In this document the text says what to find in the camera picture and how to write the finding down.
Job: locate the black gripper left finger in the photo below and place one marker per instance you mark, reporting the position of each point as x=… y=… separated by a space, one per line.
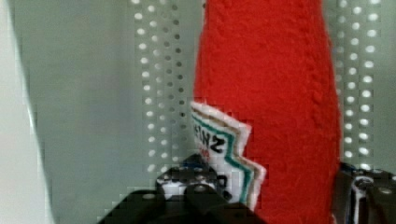
x=190 y=193

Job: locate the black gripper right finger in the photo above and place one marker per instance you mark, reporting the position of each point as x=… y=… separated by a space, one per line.
x=363 y=196

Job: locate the red plush ketchup bottle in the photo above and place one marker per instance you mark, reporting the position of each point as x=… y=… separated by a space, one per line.
x=265 y=112

